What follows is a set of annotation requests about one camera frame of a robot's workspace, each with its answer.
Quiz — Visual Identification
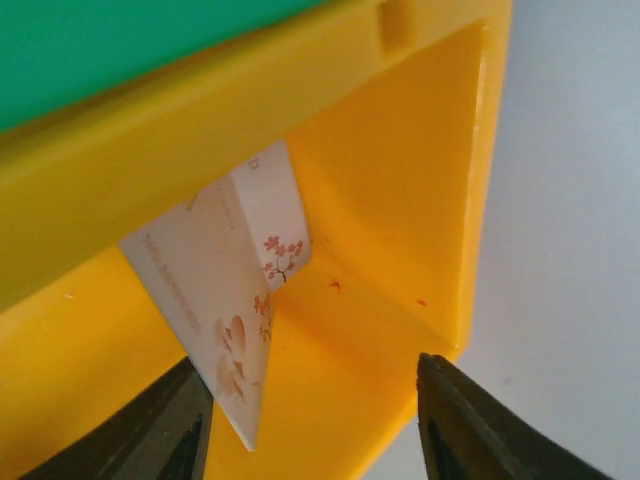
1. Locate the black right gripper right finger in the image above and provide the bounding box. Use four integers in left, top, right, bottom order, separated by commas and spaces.
417, 353, 608, 479

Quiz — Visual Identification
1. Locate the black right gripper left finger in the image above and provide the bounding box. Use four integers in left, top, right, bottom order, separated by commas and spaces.
22, 358, 214, 479

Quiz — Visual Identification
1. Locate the white blossom VIP card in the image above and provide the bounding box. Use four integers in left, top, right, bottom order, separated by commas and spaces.
119, 176, 271, 451

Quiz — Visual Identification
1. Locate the white VIP card stack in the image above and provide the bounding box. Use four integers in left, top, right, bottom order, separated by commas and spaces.
231, 139, 311, 291

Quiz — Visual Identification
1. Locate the yellow bin right group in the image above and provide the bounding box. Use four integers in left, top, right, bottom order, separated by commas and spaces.
1, 1, 512, 479

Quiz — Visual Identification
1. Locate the green plastic bin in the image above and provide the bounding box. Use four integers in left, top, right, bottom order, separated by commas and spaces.
1, 0, 316, 131

